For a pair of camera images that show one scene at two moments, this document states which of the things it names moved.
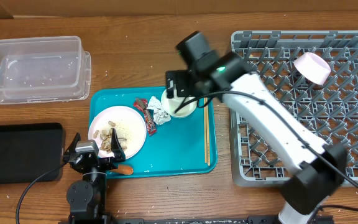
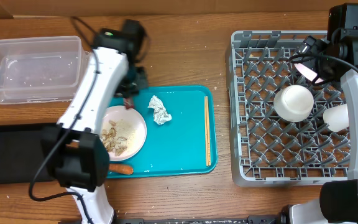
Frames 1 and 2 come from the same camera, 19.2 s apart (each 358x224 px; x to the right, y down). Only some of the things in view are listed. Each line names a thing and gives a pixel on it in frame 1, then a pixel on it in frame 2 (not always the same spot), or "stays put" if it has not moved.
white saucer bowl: (170, 105) to (293, 103)
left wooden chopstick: (204, 129) stays put
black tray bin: (18, 153) stays put
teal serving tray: (173, 145) stays put
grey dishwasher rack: (343, 109) stays put
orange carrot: (123, 170) stays put
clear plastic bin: (36, 70) stays put
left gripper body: (105, 164) to (135, 78)
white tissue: (160, 115) stays put
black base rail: (250, 219) stays put
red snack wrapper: (142, 104) to (128, 104)
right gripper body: (188, 84) to (325, 72)
